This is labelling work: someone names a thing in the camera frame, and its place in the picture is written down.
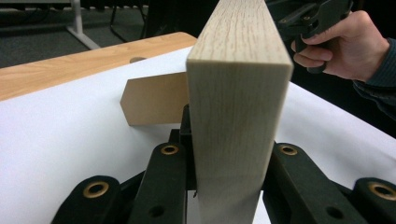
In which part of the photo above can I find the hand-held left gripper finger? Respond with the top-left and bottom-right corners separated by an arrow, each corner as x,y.
169,104 -> 197,191

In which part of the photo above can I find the light wooden photo frame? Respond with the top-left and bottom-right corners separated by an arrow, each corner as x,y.
120,0 -> 294,224

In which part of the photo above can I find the white work mat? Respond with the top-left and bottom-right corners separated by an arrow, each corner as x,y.
0,46 -> 396,224

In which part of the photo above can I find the wooden table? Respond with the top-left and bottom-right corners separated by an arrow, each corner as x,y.
0,31 -> 199,103

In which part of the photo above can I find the black metal stand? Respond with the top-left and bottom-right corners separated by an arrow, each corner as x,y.
107,0 -> 149,44

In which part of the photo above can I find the white metal desk frame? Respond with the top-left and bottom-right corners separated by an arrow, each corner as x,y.
0,0 -> 101,51

